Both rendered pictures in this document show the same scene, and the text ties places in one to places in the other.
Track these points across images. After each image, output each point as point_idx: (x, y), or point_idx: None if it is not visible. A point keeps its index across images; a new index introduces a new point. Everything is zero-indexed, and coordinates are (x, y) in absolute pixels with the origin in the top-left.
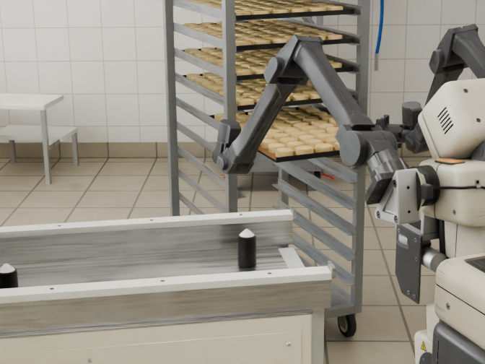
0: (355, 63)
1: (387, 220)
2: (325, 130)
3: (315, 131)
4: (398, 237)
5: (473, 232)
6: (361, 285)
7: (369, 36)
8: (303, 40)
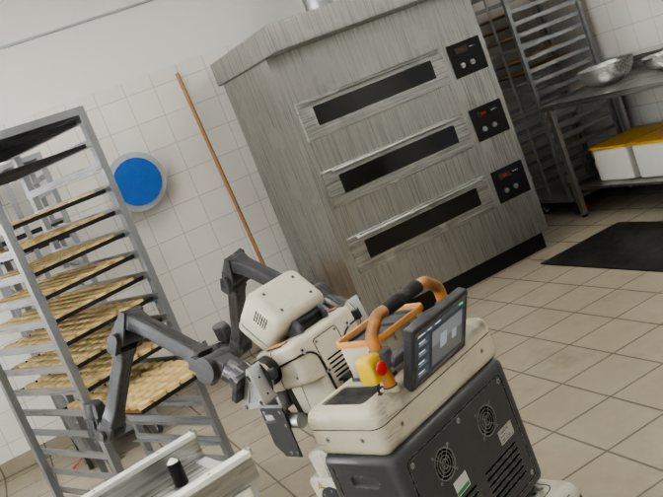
0: (162, 314)
1: (256, 407)
2: (164, 374)
3: (157, 379)
4: (264, 418)
5: (315, 386)
6: None
7: (163, 290)
8: (128, 312)
